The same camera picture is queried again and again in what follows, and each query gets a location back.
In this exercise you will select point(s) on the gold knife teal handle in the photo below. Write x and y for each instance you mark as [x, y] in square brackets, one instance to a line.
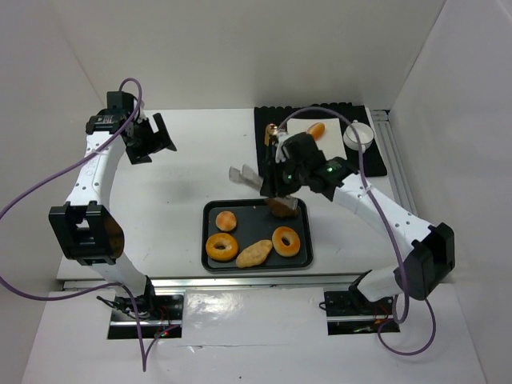
[266, 143]

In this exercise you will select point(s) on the left orange bagel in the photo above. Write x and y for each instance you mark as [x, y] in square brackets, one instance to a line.
[221, 247]

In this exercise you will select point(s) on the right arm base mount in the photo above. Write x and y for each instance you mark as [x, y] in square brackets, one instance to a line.
[349, 313]

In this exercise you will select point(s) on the round bun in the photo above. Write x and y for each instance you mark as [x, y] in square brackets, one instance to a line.
[226, 221]

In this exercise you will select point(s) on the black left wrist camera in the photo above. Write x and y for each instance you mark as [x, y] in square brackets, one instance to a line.
[118, 102]

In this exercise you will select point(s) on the aluminium side rail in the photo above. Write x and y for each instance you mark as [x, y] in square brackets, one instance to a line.
[395, 184]

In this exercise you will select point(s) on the oblong tan bread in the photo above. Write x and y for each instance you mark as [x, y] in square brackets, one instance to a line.
[254, 254]

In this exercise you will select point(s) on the black baking tray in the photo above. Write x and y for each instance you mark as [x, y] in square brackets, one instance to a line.
[242, 235]

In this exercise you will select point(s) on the right pale bagel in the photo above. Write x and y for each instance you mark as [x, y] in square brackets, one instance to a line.
[286, 242]

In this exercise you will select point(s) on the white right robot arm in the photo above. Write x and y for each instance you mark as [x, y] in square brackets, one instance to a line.
[425, 251]

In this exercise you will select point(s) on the white cup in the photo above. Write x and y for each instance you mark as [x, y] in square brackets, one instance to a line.
[358, 136]

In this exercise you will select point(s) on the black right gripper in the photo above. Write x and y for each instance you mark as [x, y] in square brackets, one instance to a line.
[269, 185]

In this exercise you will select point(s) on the gold spoon teal handle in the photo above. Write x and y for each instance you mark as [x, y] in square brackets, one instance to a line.
[273, 130]

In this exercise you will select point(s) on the dark brown croissant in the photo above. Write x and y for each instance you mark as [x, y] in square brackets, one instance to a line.
[283, 207]

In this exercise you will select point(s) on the metal tongs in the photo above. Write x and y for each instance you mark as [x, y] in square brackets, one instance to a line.
[246, 176]

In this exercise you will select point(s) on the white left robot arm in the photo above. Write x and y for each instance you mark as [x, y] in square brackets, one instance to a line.
[84, 227]

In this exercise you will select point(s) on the orange bread roll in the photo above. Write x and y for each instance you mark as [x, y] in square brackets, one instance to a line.
[316, 131]

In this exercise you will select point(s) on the black placemat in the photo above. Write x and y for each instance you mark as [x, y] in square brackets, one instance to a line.
[264, 115]

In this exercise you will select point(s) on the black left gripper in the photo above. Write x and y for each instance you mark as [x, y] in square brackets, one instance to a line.
[145, 138]

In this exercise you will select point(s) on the white square plate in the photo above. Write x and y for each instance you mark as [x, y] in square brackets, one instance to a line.
[330, 142]

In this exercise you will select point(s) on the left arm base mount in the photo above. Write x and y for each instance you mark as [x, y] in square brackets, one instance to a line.
[164, 317]

